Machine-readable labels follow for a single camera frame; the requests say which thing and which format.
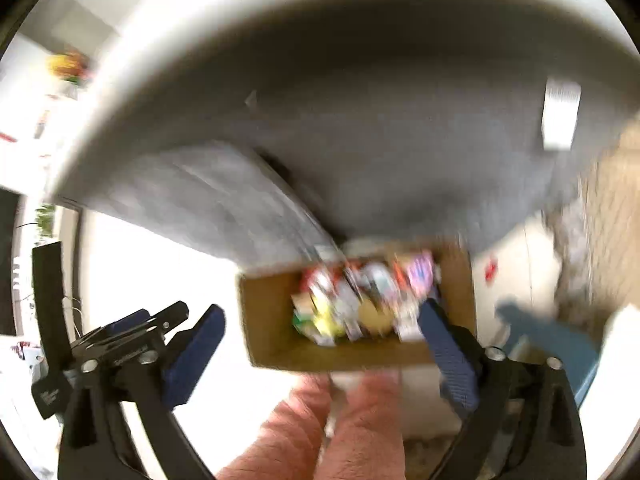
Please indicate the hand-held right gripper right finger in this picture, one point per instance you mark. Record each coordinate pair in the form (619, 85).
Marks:
(450, 355)

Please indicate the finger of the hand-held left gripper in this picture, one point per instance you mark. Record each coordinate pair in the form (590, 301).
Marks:
(127, 321)
(170, 317)

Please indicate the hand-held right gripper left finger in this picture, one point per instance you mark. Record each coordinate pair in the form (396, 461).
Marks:
(192, 360)

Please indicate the cardboard box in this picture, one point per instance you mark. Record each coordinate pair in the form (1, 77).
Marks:
(270, 310)

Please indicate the pile of small toys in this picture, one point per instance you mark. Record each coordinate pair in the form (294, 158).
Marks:
(350, 300)

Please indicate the flat screen television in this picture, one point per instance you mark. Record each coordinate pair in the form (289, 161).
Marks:
(6, 260)

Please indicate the small red scrap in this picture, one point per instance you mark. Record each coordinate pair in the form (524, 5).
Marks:
(492, 268)

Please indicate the blue plastic stool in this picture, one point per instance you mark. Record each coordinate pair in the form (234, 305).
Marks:
(550, 340)

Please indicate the person's bare leg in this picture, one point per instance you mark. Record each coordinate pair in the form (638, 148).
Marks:
(280, 435)
(365, 420)

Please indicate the white marble coffee table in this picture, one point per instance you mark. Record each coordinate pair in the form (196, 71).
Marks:
(350, 135)

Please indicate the yellow orchid plant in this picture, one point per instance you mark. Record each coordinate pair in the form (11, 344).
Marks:
(70, 66)

